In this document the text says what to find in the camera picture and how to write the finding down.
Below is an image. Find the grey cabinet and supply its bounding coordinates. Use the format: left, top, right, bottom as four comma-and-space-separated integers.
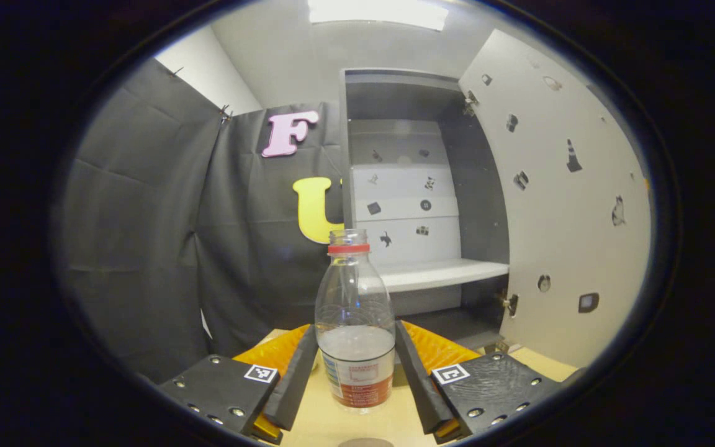
339, 67, 511, 356

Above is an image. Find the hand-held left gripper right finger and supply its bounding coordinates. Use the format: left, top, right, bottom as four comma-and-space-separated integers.
395, 320, 563, 444

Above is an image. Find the clear plastic bottle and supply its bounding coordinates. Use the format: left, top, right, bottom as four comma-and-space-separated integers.
314, 228, 397, 414

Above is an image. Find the white cabinet shelf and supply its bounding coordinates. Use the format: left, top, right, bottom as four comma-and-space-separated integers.
362, 257, 511, 294

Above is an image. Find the white cabinet door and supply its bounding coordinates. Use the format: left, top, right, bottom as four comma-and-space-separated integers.
458, 29, 652, 369

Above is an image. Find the black backdrop cloth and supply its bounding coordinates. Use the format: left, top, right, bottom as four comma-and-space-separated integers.
53, 58, 347, 386

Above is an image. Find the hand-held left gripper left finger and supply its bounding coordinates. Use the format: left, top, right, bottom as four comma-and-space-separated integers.
159, 323, 320, 445

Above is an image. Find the large ceiling light panel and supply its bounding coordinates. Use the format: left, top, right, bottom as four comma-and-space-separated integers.
307, 0, 449, 32

